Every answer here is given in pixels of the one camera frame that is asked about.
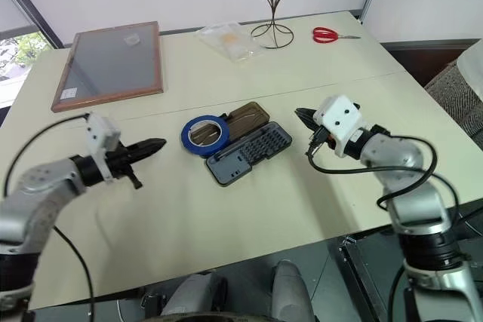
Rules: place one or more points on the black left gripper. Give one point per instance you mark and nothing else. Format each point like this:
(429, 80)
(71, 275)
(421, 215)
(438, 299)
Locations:
(120, 163)

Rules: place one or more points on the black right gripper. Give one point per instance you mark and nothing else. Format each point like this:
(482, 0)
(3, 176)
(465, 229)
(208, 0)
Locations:
(320, 137)

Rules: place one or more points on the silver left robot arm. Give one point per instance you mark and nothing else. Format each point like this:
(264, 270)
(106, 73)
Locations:
(34, 194)

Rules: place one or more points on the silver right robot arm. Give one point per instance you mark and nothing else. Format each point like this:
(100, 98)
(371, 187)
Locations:
(415, 201)

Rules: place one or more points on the grey screwdriver bit case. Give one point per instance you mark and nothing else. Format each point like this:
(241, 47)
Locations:
(251, 148)

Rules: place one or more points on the blue tape roll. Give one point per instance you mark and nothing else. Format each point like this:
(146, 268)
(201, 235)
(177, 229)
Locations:
(188, 141)

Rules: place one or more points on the wooden framed glass panel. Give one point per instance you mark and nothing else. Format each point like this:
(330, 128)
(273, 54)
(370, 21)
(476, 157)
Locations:
(109, 62)

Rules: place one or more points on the white label sticker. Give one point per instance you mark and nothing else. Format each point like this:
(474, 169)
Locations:
(68, 93)

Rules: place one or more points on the clear plastic bag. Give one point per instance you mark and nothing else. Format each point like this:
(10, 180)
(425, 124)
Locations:
(230, 41)

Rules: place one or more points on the speckled fabric sofa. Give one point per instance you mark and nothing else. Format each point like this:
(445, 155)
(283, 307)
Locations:
(458, 99)

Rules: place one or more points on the grey robot leg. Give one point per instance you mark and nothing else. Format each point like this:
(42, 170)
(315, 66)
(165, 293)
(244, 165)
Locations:
(192, 295)
(292, 292)

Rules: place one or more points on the white cushion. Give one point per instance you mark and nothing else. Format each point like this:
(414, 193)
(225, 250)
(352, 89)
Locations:
(473, 65)

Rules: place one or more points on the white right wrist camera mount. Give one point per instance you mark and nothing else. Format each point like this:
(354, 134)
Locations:
(341, 118)

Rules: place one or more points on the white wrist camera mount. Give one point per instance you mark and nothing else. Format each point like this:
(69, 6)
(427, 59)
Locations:
(101, 131)
(341, 118)

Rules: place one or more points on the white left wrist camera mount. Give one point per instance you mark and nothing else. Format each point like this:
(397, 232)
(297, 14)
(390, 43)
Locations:
(101, 131)

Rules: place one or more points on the metal table frame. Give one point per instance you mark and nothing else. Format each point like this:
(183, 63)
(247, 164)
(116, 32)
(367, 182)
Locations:
(362, 280)

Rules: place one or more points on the dark window frame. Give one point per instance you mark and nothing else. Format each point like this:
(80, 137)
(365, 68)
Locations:
(34, 1)

